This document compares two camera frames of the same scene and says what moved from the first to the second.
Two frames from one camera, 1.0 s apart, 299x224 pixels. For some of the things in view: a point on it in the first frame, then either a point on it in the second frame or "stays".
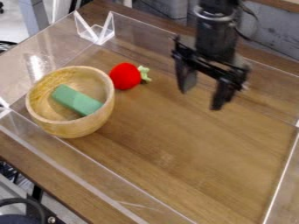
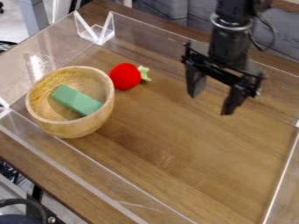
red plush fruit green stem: [127, 76] stays
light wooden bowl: [70, 101] stays
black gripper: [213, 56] to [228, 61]
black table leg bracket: [51, 217] stays
